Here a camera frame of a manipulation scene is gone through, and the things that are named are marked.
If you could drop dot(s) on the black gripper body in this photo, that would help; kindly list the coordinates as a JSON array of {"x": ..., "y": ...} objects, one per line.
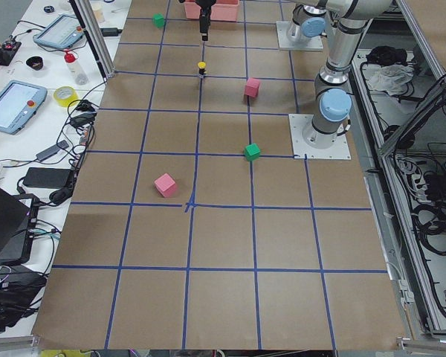
[{"x": 204, "y": 5}]

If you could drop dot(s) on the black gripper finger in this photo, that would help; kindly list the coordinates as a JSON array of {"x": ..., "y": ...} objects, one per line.
[{"x": 204, "y": 26}]

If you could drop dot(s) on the yellow push button switch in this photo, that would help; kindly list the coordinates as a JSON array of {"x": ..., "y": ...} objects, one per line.
[{"x": 202, "y": 69}]

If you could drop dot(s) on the green cube near arm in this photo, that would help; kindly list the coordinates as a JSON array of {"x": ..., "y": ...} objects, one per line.
[{"x": 252, "y": 152}]

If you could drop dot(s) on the pink plastic bin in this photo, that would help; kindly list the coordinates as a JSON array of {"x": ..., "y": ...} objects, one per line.
[{"x": 222, "y": 10}]

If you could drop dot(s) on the green cube near bin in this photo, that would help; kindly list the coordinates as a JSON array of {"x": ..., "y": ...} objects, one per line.
[{"x": 158, "y": 20}]

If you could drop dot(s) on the pink cube near centre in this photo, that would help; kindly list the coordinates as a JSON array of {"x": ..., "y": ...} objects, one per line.
[{"x": 252, "y": 87}]

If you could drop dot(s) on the pink cube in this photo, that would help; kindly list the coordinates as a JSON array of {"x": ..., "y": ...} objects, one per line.
[
  {"x": 252, "y": 87},
  {"x": 166, "y": 185}
]

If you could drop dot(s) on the clear squeeze bottle red cap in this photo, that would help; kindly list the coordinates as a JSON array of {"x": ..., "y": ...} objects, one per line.
[{"x": 76, "y": 70}]

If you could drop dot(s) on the teach pendant far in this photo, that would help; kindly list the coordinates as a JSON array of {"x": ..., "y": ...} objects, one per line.
[{"x": 62, "y": 33}]

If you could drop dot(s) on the teach pendant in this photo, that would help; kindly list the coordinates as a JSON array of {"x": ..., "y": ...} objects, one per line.
[
  {"x": 62, "y": 33},
  {"x": 19, "y": 102}
]

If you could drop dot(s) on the yellow tape roll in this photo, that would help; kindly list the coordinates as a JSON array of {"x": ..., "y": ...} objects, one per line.
[{"x": 65, "y": 96}]

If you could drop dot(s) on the pink cube far side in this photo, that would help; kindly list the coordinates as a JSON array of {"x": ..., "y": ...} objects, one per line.
[{"x": 166, "y": 185}]

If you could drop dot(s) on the black bowl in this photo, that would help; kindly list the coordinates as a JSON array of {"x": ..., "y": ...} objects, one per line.
[{"x": 35, "y": 63}]

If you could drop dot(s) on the white crumpled cloth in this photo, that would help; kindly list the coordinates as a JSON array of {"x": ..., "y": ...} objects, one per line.
[{"x": 392, "y": 79}]

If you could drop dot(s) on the teach pendant near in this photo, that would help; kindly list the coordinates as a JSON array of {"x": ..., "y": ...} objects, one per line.
[{"x": 19, "y": 102}]

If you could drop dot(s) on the black power adapter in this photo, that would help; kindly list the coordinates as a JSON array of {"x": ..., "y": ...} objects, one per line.
[{"x": 42, "y": 177}]

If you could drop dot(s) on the black laptop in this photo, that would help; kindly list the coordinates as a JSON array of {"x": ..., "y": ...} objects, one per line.
[{"x": 18, "y": 214}]

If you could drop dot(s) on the aluminium frame post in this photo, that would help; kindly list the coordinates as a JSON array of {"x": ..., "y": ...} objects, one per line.
[{"x": 85, "y": 15}]

